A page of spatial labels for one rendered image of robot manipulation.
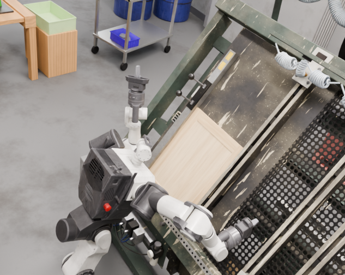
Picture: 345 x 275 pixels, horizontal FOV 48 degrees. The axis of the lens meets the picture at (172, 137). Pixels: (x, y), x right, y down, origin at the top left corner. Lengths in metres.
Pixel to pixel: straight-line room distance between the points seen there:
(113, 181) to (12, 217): 1.78
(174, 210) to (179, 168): 0.74
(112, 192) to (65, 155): 2.14
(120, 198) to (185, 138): 0.70
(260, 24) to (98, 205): 1.28
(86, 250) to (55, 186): 1.50
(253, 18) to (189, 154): 0.85
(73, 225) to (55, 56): 3.24
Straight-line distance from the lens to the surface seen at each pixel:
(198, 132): 2.29
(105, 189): 1.75
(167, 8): 7.02
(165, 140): 2.38
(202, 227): 1.57
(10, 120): 4.36
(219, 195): 2.11
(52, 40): 4.83
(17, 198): 3.55
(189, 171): 2.27
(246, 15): 2.32
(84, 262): 2.22
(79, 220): 1.98
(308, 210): 1.91
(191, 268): 2.18
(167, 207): 1.63
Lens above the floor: 2.62
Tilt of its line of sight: 38 degrees down
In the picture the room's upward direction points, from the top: 13 degrees clockwise
